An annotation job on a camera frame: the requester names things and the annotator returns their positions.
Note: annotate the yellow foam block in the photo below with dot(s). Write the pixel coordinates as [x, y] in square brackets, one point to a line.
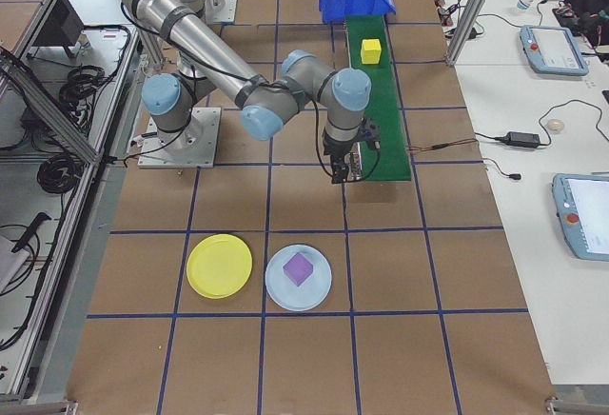
[371, 51]

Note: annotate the purple foam block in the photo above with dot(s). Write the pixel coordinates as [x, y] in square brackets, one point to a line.
[298, 268]

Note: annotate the light blue plastic plate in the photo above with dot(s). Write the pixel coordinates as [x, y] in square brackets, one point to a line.
[280, 291]

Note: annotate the yellow plastic plate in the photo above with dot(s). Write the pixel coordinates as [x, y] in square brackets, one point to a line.
[219, 265]

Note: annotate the green conveyor belt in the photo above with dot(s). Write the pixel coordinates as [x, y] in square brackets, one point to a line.
[385, 101]

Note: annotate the small black adapter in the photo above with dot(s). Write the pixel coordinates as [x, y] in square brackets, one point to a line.
[470, 33]

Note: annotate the printed white paper cup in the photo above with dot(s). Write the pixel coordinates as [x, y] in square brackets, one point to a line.
[525, 0]

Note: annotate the black power adapter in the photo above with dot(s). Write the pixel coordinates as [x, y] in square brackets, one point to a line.
[523, 139]

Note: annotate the light blue teach pendant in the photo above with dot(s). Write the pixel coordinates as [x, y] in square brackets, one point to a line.
[585, 215]
[554, 51]

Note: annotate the black electronics board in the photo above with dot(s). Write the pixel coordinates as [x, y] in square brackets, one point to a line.
[566, 11]

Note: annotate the beige round ball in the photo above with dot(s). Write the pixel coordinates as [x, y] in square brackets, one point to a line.
[555, 124]

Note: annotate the person in black shirt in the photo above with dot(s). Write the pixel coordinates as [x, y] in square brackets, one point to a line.
[597, 1]

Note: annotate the black control box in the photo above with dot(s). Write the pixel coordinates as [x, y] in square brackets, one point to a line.
[59, 20]

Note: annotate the grey sheet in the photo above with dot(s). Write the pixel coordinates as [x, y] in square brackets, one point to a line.
[7, 262]

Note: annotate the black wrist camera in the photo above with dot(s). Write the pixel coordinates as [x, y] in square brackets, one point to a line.
[371, 132]

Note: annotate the aluminium profile post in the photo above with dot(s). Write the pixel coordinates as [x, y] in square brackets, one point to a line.
[468, 13]

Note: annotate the white square base plate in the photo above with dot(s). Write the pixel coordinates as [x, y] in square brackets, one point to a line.
[209, 148]
[230, 8]

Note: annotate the metal bar V frame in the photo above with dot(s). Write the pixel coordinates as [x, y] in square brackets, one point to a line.
[52, 120]

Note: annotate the aluminium table rail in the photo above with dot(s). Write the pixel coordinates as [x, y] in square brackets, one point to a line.
[580, 401]
[52, 408]

